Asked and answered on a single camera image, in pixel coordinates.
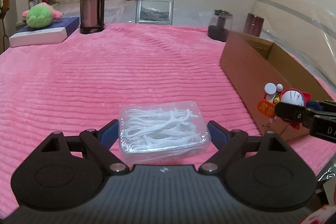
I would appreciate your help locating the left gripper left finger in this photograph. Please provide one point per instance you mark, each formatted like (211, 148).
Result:
(98, 144)

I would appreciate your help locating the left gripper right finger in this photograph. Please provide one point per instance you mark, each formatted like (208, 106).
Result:
(230, 145)

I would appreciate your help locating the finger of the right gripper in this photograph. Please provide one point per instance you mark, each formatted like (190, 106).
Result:
(325, 105)
(295, 115)

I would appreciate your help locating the red Doraemon toy figure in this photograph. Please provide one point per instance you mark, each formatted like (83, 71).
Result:
(275, 94)

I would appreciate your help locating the clear box of floss picks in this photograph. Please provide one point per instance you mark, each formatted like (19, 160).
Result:
(162, 132)

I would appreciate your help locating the pink ribbed blanket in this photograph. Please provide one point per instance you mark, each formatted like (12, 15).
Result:
(89, 80)

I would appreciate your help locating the brown cardboard box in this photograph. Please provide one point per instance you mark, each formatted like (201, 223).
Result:
(250, 63)

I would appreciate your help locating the clear plastic sheet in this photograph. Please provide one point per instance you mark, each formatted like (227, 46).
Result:
(304, 29)

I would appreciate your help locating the dark red canister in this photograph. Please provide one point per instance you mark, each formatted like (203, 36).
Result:
(253, 25)

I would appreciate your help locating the clear dark grinder jar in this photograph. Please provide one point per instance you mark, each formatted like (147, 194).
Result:
(220, 25)

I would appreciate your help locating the blue and white flat box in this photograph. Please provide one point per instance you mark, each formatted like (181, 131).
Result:
(56, 33)

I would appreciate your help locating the green and pink plush toy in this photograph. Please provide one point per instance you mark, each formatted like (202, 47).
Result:
(41, 15)

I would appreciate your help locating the framed landscape picture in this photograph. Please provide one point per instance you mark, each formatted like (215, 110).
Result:
(154, 12)

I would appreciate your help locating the steel thermos with black handle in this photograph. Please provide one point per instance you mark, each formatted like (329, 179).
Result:
(91, 16)

